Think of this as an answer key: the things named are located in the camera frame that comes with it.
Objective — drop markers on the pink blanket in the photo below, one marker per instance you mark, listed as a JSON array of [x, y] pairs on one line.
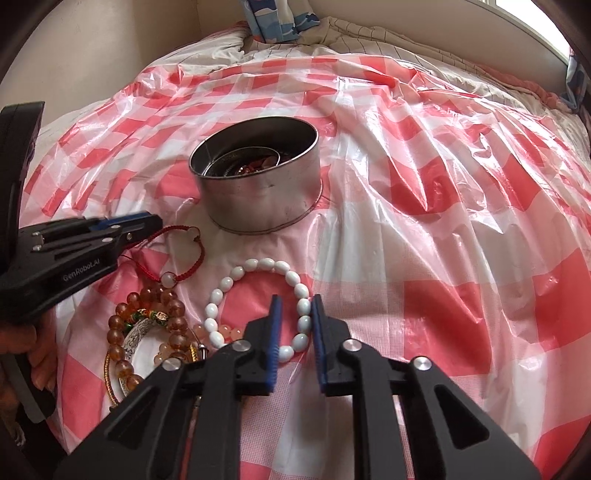
[[531, 85]]

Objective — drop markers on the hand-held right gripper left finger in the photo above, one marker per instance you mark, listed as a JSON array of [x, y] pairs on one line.
[[275, 341]]

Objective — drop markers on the window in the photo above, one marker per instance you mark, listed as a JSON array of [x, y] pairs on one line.
[[545, 23]]

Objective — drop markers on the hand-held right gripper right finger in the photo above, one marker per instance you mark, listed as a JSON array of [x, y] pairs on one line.
[[318, 341]]

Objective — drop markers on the white patterned porcelain bangle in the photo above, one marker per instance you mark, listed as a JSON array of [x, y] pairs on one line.
[[134, 339]]

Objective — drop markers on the red white checkered plastic sheet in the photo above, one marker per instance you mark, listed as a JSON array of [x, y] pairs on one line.
[[415, 230]]

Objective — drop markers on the blue printed curtain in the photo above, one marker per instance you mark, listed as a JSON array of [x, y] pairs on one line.
[[277, 21], [575, 78]]

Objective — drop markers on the person's left hand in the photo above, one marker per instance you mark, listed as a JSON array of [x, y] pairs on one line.
[[44, 355]]

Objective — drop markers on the gold bangle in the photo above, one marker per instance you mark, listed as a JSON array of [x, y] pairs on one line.
[[108, 378]]

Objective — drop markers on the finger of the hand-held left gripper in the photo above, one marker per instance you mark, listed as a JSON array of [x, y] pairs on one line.
[[138, 237], [129, 220]]

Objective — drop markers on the round metal tin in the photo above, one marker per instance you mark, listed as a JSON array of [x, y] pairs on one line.
[[258, 203]]

